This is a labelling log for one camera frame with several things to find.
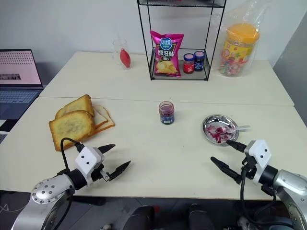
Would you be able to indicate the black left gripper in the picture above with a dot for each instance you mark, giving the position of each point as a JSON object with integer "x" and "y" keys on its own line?
{"x": 97, "y": 173}

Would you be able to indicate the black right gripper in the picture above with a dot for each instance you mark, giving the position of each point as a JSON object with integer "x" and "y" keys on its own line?
{"x": 249, "y": 167}

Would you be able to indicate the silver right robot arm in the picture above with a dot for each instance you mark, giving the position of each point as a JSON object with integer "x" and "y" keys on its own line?
{"x": 290, "y": 183}

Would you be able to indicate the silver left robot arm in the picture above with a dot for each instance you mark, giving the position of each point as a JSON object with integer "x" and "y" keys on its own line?
{"x": 45, "y": 189}

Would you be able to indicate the red jam smear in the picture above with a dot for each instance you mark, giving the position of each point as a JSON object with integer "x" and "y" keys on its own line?
{"x": 216, "y": 136}

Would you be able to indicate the white bread slice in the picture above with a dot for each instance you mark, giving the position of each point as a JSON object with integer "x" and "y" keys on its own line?
{"x": 108, "y": 126}
{"x": 102, "y": 115}

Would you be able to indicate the large toasted bread slice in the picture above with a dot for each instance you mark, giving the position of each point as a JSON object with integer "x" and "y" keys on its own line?
{"x": 72, "y": 129}

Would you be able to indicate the open purple jam jar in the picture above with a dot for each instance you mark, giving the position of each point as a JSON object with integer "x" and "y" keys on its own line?
{"x": 166, "y": 113}

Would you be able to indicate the blue jam jar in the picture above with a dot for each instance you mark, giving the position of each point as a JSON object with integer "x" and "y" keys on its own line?
{"x": 199, "y": 62}

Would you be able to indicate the red jam jar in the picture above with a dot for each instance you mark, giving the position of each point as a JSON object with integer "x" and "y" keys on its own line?
{"x": 188, "y": 64}

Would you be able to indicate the metal spoon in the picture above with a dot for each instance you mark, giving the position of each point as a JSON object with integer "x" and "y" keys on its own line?
{"x": 241, "y": 128}

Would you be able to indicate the round metal plate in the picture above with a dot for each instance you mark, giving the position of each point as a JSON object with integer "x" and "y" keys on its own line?
{"x": 220, "y": 121}

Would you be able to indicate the dark rounded shape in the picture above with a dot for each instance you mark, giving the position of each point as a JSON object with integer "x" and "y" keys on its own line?
{"x": 199, "y": 216}
{"x": 140, "y": 218}

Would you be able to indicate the clear glass cup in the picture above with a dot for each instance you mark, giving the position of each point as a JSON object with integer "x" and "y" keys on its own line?
{"x": 117, "y": 55}

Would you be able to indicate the candy jar with orange lid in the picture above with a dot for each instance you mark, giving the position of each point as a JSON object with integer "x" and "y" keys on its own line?
{"x": 238, "y": 52}

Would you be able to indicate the pink potato chips bag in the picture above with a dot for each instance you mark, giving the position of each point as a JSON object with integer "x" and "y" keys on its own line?
{"x": 166, "y": 55}

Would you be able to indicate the open laptop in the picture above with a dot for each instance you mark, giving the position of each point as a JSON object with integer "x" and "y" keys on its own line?
{"x": 16, "y": 72}

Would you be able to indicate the candy jar in plastic bag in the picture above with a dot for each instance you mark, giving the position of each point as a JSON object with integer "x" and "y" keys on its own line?
{"x": 239, "y": 14}

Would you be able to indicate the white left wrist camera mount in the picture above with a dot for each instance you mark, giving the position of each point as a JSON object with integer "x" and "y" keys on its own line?
{"x": 86, "y": 160}

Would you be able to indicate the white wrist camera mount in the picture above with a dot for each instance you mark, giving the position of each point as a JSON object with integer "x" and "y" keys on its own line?
{"x": 259, "y": 153}
{"x": 86, "y": 160}

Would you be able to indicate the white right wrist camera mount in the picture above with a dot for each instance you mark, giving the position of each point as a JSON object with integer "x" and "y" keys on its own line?
{"x": 259, "y": 153}

